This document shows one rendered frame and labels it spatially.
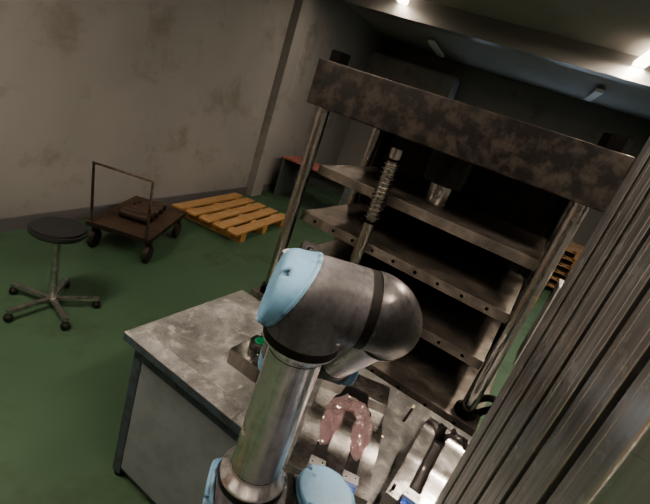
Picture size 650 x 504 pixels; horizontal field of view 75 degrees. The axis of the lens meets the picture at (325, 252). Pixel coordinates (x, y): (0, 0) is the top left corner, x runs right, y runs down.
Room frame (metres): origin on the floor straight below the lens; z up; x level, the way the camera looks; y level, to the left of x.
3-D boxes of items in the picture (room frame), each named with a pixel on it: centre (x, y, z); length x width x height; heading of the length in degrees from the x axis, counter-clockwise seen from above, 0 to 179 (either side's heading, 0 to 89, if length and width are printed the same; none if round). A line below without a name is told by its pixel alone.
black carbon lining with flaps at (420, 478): (1.12, -0.61, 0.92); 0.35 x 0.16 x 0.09; 155
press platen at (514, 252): (2.23, -0.48, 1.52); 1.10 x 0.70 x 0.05; 65
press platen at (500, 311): (2.22, -0.47, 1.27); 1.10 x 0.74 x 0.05; 65
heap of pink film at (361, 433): (1.19, -0.27, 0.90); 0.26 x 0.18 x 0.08; 173
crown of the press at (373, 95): (2.17, -0.45, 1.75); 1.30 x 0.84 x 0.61; 65
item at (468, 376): (2.17, -0.45, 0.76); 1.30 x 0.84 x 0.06; 65
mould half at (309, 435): (1.20, -0.26, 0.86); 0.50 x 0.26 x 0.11; 173
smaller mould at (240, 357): (1.44, 0.12, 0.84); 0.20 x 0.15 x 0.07; 155
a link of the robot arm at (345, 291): (0.53, -0.01, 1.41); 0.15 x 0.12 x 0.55; 98
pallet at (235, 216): (5.15, 1.26, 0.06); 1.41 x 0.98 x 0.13; 163
